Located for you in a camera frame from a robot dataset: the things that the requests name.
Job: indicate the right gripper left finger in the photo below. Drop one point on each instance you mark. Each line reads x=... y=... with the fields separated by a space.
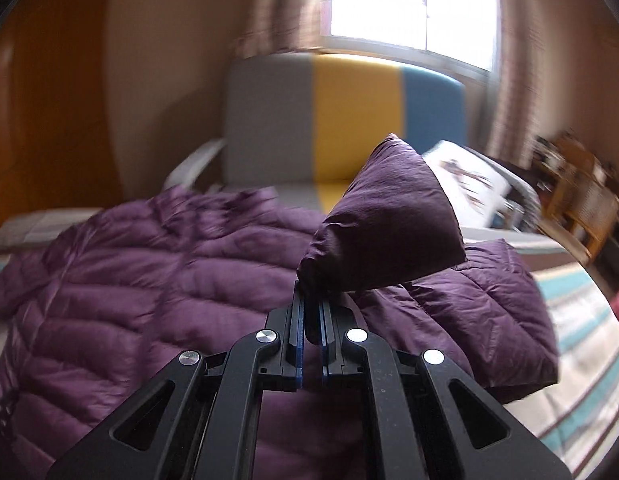
x=197 y=418

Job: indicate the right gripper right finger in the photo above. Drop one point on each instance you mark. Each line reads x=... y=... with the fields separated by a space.
x=423 y=416

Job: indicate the purple quilted down jacket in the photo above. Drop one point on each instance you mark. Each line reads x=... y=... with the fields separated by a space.
x=394 y=226

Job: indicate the striped bed sheet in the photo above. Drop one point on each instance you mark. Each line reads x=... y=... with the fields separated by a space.
x=564 y=349

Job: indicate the grey striped cushion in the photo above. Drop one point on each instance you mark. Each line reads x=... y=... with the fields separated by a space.
x=522 y=202

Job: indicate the white printed pillow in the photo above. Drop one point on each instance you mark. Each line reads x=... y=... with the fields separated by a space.
x=476 y=190

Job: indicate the wooden rattan chair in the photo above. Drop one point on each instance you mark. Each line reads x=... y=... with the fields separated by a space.
x=580 y=214

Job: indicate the cluttered wooden desk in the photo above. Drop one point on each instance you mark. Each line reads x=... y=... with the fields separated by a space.
x=555 y=155

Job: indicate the wooden wardrobe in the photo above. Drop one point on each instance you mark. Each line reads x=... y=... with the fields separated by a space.
x=55 y=145

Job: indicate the grey yellow blue headboard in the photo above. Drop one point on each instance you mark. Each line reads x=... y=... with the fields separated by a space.
x=306 y=123

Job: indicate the right patterned curtain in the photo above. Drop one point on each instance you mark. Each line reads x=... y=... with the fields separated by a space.
x=520 y=77

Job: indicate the patterned curtain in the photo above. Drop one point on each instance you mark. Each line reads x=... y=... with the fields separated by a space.
x=280 y=26
x=520 y=77

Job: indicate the left patterned curtain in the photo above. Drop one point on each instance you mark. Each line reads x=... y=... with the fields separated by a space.
x=280 y=26

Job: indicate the grey bed side rail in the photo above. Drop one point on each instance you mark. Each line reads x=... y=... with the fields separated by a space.
x=188 y=171

